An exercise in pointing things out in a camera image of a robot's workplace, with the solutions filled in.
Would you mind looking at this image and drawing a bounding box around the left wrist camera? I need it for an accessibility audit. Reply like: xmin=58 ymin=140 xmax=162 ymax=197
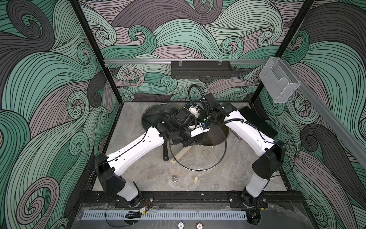
xmin=188 ymin=124 xmax=210 ymax=137

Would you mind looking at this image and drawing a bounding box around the black frame post right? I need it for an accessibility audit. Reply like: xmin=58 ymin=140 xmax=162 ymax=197
xmin=249 ymin=0 xmax=314 ymax=106

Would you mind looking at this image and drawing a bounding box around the aluminium rail right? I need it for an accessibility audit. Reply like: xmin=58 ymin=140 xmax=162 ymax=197
xmin=283 ymin=60 xmax=366 ymax=168

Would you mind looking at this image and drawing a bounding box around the black frame post left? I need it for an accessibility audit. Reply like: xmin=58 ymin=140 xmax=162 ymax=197
xmin=69 ymin=0 xmax=124 ymax=106

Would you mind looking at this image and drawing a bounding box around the glass pot lid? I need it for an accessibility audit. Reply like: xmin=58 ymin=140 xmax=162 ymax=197
xmin=168 ymin=143 xmax=225 ymax=169

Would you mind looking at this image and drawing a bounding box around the aluminium rail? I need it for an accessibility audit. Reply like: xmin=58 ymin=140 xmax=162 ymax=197
xmin=283 ymin=60 xmax=366 ymax=168
xmin=104 ymin=58 xmax=268 ymax=65

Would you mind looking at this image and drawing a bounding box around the aluminium rail back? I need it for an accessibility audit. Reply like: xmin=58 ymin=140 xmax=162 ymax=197
xmin=104 ymin=58 xmax=268 ymax=65

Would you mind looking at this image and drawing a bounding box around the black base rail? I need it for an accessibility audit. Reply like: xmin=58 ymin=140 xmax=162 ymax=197
xmin=78 ymin=190 xmax=304 ymax=209

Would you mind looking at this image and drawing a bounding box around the black wall shelf tray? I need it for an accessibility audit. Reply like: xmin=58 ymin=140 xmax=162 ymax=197
xmin=171 ymin=62 xmax=233 ymax=79

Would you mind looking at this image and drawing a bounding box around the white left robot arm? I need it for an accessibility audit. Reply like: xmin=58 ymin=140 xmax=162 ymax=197
xmin=95 ymin=104 xmax=206 ymax=207

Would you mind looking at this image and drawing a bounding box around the black frame post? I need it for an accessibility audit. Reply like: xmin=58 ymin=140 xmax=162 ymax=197
xmin=69 ymin=0 xmax=124 ymax=106
xmin=249 ymin=0 xmax=314 ymax=106

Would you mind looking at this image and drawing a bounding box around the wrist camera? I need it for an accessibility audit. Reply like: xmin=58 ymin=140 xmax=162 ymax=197
xmin=184 ymin=103 xmax=201 ymax=118
xmin=188 ymin=124 xmax=210 ymax=137

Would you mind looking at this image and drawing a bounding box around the white slotted cable duct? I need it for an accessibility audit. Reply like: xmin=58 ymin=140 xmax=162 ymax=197
xmin=81 ymin=210 xmax=247 ymax=220

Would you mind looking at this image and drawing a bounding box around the black frying pan with lid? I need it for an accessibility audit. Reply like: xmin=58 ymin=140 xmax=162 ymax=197
xmin=142 ymin=104 xmax=180 ymax=161

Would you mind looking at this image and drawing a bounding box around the brown wok with wooden handle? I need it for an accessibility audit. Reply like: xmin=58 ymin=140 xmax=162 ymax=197
xmin=168 ymin=126 xmax=229 ymax=171

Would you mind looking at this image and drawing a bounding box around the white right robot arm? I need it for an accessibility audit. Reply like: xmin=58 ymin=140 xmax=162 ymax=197
xmin=199 ymin=93 xmax=286 ymax=207

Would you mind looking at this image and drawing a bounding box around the clear plastic wall bin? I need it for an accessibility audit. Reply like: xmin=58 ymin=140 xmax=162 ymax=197
xmin=259 ymin=57 xmax=301 ymax=104

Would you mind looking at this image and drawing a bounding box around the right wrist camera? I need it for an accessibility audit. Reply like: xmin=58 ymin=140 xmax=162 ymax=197
xmin=184 ymin=103 xmax=201 ymax=118

